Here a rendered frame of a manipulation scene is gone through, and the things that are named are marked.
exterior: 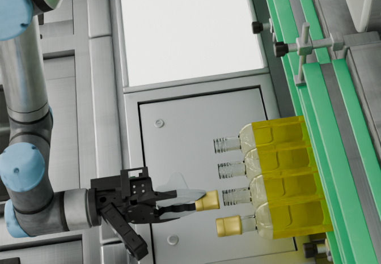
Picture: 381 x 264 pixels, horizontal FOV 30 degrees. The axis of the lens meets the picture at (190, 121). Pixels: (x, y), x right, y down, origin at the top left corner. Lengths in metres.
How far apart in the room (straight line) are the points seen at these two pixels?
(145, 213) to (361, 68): 0.47
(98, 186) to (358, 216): 0.48
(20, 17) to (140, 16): 0.82
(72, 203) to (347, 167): 0.49
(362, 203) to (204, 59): 0.64
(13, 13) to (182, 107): 0.69
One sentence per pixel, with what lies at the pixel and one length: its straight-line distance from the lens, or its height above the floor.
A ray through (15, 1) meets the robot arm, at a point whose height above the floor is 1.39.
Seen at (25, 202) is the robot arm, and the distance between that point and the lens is 1.28.
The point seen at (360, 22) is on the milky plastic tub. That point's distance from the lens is 1.37.
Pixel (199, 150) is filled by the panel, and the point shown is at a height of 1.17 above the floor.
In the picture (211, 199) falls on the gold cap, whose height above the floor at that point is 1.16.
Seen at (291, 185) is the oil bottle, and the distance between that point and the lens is 1.30.
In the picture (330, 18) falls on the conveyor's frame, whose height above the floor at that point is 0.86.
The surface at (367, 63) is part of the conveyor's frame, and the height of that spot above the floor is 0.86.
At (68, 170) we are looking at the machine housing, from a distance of 1.59.
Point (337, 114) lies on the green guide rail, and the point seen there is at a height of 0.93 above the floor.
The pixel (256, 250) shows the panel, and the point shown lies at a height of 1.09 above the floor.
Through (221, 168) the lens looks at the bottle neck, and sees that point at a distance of 1.33.
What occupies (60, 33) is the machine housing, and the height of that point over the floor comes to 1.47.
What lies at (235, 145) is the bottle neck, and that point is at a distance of 1.37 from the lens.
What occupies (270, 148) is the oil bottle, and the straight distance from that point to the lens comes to 1.34.
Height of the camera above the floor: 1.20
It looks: 1 degrees down
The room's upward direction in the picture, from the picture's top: 98 degrees counter-clockwise
